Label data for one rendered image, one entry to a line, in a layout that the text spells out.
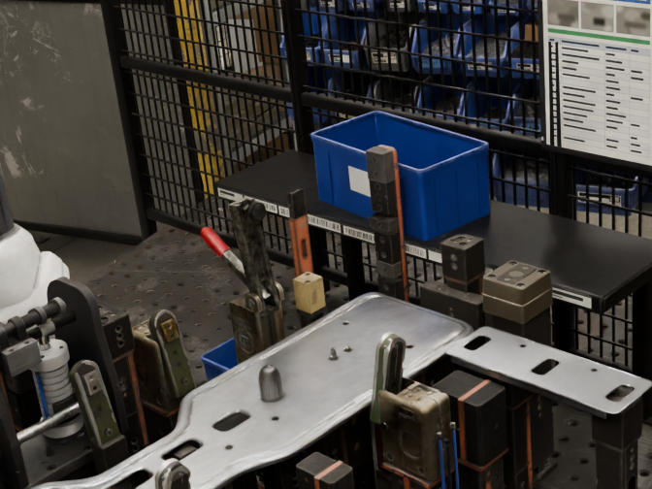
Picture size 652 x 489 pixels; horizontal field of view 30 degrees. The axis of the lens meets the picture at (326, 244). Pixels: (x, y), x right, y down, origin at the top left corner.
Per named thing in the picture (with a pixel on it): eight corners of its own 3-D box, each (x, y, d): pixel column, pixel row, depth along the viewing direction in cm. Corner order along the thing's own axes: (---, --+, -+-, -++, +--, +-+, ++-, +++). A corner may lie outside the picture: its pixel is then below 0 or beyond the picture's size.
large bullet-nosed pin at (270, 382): (273, 413, 169) (267, 373, 167) (257, 407, 171) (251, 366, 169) (288, 404, 171) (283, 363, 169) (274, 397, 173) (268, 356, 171)
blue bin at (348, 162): (425, 243, 205) (419, 171, 200) (314, 199, 227) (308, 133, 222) (494, 212, 214) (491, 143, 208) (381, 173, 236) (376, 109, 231)
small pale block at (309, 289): (330, 480, 202) (307, 284, 187) (315, 473, 204) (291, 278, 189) (344, 471, 204) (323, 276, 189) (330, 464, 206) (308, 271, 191)
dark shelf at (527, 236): (603, 315, 182) (603, 298, 181) (212, 196, 242) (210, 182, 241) (678, 262, 196) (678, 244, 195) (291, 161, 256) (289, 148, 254)
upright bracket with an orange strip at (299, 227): (323, 465, 206) (290, 194, 186) (317, 463, 207) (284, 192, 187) (335, 457, 208) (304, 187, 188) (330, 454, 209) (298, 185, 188)
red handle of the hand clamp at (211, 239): (259, 301, 183) (194, 230, 188) (255, 309, 185) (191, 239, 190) (279, 290, 186) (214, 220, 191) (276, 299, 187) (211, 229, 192)
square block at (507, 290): (530, 490, 194) (522, 289, 179) (489, 472, 200) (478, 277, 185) (558, 467, 199) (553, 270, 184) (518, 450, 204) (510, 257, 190)
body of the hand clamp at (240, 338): (281, 503, 198) (254, 311, 183) (253, 487, 202) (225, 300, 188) (307, 485, 201) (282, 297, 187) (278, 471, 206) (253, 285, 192)
